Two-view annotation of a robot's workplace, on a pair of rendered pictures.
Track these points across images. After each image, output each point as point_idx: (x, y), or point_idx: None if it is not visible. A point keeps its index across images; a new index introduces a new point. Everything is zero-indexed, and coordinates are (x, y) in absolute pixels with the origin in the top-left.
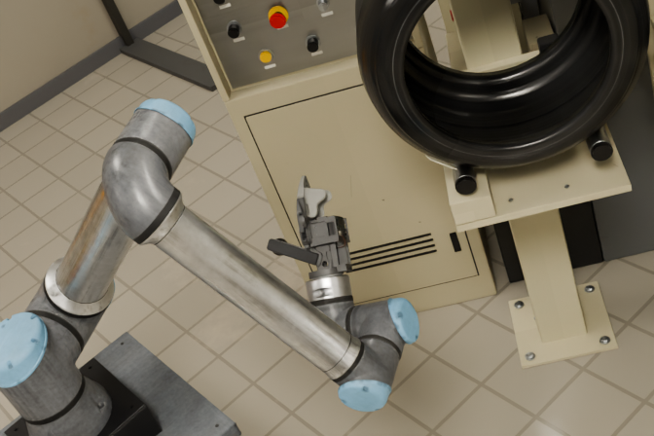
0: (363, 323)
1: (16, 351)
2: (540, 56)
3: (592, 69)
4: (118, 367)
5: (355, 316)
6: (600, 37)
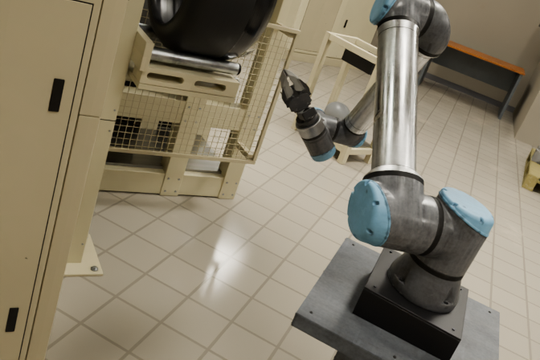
0: (327, 120)
1: (472, 198)
2: (156, 11)
3: (165, 13)
4: (336, 309)
5: (324, 122)
6: None
